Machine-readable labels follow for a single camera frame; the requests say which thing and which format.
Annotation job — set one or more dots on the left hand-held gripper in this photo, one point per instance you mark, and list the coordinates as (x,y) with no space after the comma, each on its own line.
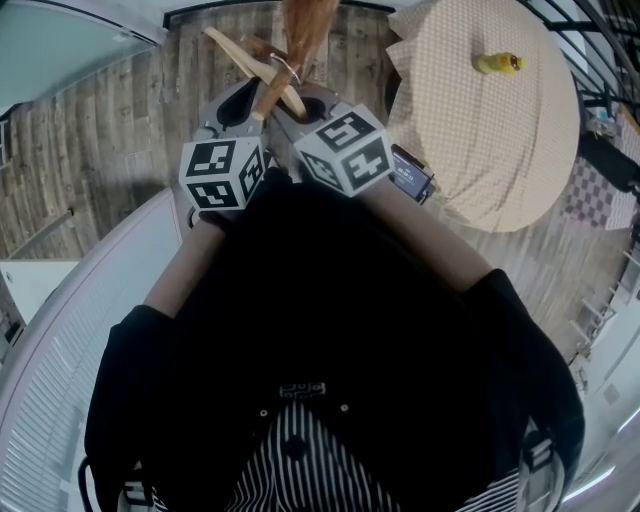
(220,175)

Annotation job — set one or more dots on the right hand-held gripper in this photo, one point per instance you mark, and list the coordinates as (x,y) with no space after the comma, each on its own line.
(345,150)

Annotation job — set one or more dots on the person's right forearm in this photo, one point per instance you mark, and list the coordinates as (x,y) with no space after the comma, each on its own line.
(435,240)

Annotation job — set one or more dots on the person's left forearm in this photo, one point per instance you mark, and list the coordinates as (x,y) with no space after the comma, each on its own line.
(185,270)

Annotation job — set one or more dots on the round table with beige cloth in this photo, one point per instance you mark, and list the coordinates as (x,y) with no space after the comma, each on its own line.
(490,150)

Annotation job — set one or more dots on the person's black shirt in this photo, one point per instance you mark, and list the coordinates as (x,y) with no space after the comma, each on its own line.
(325,300)

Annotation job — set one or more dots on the frosted glass door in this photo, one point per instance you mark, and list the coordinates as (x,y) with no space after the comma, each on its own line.
(60,50)

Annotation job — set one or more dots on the yellow bottle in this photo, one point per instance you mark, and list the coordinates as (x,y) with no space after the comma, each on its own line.
(500,63)

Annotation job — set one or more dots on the white desk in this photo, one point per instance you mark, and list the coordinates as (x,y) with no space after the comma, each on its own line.
(30,285)

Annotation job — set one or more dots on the wooden spoon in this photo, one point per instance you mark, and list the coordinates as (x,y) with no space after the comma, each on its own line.
(600,45)

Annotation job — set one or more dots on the white wooden shelf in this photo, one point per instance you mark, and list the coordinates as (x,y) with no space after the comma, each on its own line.
(627,295)

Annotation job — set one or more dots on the black white striped garment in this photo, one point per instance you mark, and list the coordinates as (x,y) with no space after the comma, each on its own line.
(280,480)

